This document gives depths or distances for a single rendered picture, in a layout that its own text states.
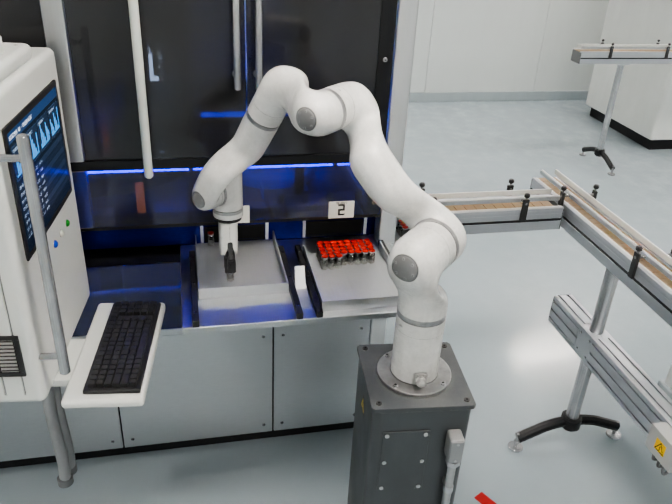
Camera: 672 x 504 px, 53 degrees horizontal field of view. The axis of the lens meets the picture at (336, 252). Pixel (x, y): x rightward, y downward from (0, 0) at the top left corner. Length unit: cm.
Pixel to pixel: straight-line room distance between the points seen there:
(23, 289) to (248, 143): 62
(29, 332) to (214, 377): 94
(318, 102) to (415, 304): 51
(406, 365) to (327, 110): 64
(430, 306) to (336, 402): 115
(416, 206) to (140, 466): 162
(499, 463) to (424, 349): 124
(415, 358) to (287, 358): 90
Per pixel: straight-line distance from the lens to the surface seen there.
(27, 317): 170
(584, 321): 272
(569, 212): 266
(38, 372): 178
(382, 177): 152
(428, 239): 149
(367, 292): 203
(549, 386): 326
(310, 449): 276
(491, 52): 737
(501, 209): 255
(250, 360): 246
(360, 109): 158
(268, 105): 166
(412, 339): 163
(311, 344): 246
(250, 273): 210
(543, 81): 773
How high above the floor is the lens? 195
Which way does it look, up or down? 29 degrees down
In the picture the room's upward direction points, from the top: 3 degrees clockwise
